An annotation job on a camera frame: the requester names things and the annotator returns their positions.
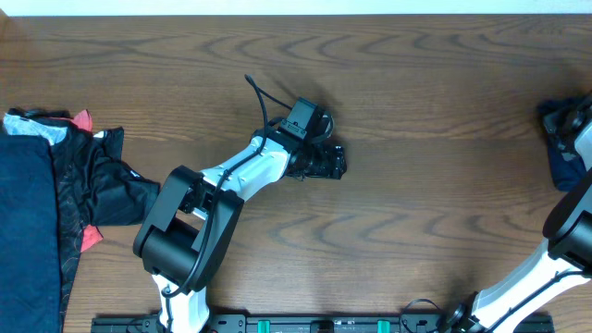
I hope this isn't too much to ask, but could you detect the navy blue t-shirt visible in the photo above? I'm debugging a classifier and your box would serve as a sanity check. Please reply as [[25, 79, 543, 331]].
[[536, 95, 592, 193]]

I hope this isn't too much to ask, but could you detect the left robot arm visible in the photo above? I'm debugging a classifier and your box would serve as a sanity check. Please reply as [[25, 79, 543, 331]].
[[133, 130, 347, 332]]

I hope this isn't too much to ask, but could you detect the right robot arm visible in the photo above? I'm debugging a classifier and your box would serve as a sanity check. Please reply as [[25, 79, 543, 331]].
[[438, 94, 591, 333]]

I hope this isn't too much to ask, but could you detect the black patterned garment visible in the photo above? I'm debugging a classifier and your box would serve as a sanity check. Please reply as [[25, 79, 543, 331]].
[[6, 109, 158, 332]]

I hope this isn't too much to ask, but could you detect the red garment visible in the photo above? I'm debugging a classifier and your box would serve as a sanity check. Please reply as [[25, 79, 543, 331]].
[[52, 109, 93, 132]]

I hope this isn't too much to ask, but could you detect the white grey garment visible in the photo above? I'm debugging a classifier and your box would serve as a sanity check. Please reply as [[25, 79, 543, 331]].
[[3, 114, 68, 146]]

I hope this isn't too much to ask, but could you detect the navy blue folded garment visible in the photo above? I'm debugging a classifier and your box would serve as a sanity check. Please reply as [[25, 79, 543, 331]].
[[1, 136, 61, 332]]

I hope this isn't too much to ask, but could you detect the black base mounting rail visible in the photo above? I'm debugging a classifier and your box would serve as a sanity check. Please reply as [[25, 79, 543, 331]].
[[91, 313, 555, 333]]

